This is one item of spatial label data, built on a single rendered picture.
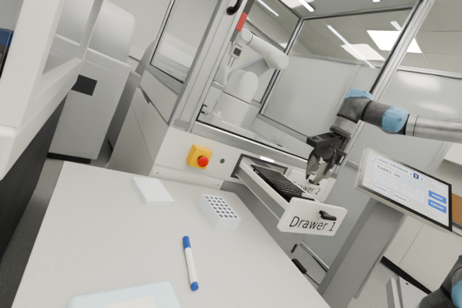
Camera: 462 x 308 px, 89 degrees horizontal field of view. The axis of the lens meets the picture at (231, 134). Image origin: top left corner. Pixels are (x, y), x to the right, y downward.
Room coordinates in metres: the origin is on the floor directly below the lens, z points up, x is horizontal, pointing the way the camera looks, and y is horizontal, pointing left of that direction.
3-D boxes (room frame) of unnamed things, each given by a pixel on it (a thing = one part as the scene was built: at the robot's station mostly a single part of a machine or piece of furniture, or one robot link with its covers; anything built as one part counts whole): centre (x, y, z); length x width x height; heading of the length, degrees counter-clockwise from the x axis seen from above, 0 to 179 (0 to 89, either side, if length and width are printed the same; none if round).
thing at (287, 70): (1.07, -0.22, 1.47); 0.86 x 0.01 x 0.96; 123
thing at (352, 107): (0.85, -0.35, 1.27); 0.09 x 0.08 x 0.11; 48
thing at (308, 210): (0.75, -0.37, 0.87); 0.29 x 0.02 x 0.11; 123
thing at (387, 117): (0.80, -0.44, 1.27); 0.11 x 0.11 x 0.08; 48
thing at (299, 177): (1.19, -0.46, 0.87); 0.29 x 0.02 x 0.11; 123
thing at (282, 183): (0.92, -0.26, 0.87); 0.22 x 0.18 x 0.06; 33
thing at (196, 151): (0.83, 0.07, 0.88); 0.07 x 0.05 x 0.07; 123
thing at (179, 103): (1.45, 0.03, 1.47); 1.02 x 0.95 x 1.04; 123
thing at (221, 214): (0.70, -0.07, 0.78); 0.12 x 0.08 x 0.04; 38
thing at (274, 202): (0.93, -0.26, 0.86); 0.40 x 0.26 x 0.06; 33
